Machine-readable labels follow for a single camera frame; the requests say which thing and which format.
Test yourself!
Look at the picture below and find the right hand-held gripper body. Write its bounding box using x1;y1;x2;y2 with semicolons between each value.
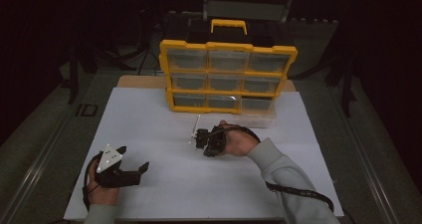
189;113;229;151

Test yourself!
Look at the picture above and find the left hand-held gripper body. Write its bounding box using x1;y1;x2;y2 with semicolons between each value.
95;143;142;189

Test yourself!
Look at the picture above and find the clear plastic drawer bin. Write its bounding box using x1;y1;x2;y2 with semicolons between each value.
239;97;278;129

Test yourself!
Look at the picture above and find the yellow black organizer case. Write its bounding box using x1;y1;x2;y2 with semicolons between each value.
158;18;299;116

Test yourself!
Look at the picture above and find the person's right hand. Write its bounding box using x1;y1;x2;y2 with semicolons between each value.
218;118;262;158

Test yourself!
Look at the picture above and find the person's left hand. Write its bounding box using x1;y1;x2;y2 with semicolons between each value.
87;158;121;207

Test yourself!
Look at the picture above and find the white table mat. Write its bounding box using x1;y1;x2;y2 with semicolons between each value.
63;87;345;222

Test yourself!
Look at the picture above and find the grid of clear drawers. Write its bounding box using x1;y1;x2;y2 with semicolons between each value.
165;48;291;112

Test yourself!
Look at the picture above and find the black metal stand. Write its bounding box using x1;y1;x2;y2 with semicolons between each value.
292;4;358;118
67;39;135;106

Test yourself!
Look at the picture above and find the black tripod stand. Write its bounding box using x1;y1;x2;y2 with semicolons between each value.
115;0;161;77

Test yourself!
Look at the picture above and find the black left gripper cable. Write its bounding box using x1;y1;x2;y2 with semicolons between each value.
82;150;105;212

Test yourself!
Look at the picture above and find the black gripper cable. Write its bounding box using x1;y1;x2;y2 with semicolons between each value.
82;150;105;212
228;124;335;214

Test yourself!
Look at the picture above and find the metal floor rail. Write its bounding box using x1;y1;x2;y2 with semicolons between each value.
0;115;73;223
332;93;401;224

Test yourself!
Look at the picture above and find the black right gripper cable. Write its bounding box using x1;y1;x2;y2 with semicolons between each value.
228;124;335;214

